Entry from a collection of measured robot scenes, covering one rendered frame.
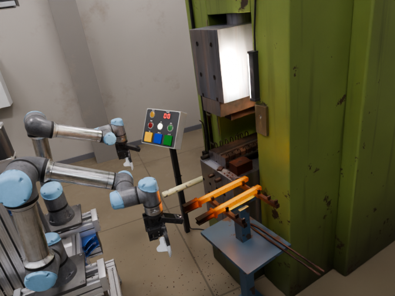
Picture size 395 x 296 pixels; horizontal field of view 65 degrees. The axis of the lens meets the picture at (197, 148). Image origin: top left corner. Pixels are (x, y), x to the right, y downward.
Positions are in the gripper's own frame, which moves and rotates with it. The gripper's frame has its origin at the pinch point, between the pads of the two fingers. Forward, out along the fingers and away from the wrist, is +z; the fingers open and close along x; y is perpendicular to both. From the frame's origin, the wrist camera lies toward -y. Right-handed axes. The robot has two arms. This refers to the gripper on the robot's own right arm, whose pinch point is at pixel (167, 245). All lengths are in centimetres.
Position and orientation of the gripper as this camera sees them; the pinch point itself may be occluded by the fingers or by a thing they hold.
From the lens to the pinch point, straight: 146.6
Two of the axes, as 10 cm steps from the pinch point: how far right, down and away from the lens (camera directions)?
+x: 3.6, 3.5, -8.6
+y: -9.2, 2.7, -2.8
